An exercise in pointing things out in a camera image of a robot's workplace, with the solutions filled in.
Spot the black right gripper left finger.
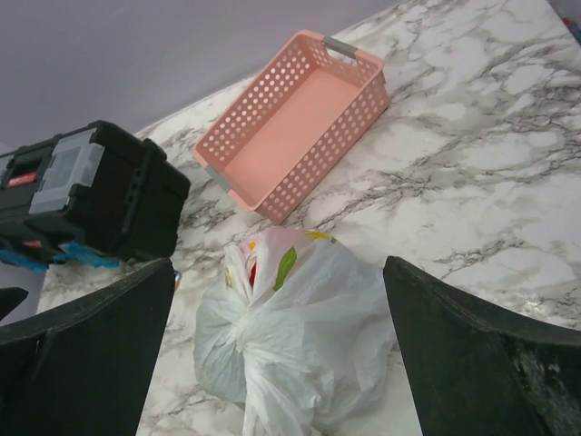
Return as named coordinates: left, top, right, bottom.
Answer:
left=1, top=259, right=175, bottom=435

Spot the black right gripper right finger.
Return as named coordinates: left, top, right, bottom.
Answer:
left=383, top=256, right=580, bottom=435

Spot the white plastic bag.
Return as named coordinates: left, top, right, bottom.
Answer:
left=193, top=227, right=397, bottom=435

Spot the black toolbox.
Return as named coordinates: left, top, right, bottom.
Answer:
left=1, top=121, right=191, bottom=273

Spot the pink perforated plastic basket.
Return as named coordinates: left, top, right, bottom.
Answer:
left=192, top=30, right=389, bottom=224

